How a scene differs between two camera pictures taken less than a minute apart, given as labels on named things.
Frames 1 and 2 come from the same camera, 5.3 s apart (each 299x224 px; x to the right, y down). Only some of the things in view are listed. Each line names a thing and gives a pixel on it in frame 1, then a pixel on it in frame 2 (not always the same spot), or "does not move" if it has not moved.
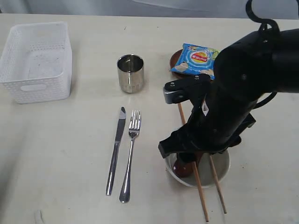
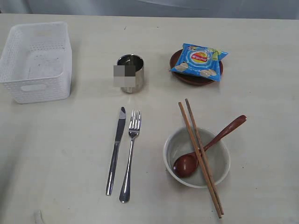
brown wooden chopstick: x=196 y=171 → x=200 y=160
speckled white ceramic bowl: x=207 y=175 does not move
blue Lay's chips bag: x=195 y=59 does not move
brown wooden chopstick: x=217 y=185 → x=214 y=185
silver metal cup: x=131 y=69 does not move
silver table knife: x=122 y=121 does not move
